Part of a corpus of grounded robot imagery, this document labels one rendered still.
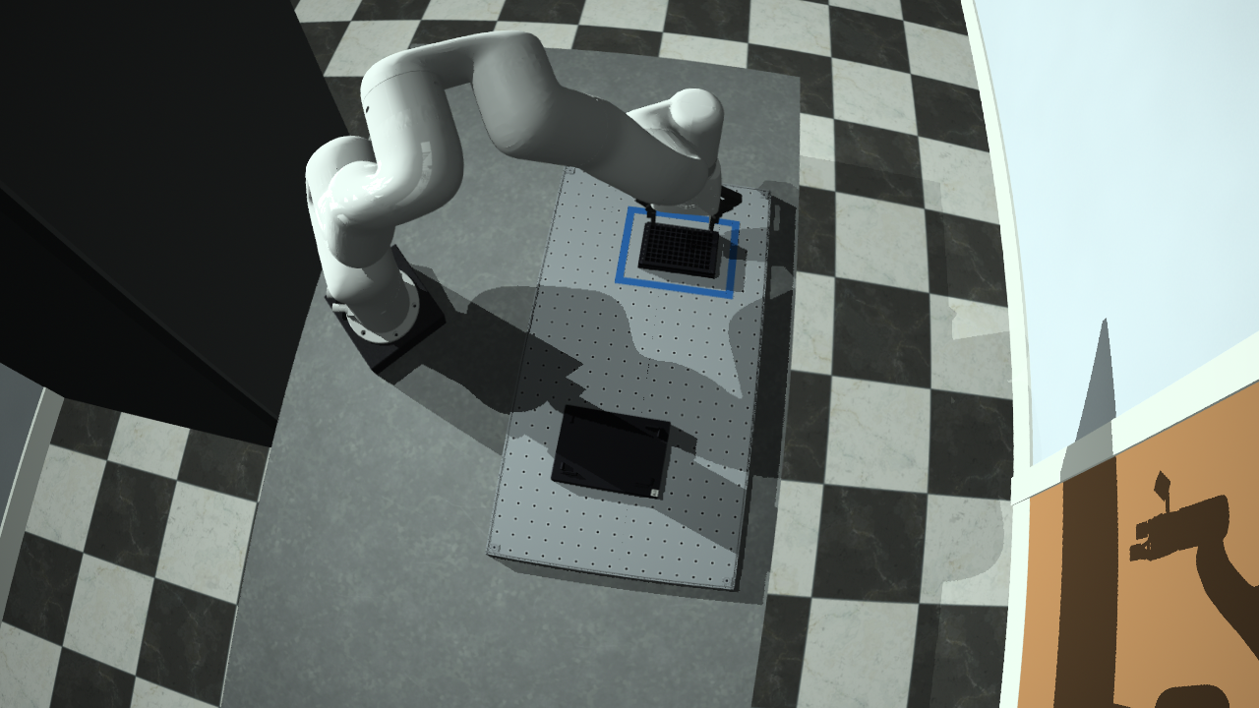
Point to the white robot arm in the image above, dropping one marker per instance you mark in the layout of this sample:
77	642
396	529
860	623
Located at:
527	114

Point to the blue taped rectangle outline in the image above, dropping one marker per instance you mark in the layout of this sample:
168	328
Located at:
676	287

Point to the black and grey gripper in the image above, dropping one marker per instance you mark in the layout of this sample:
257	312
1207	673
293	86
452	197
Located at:
706	203

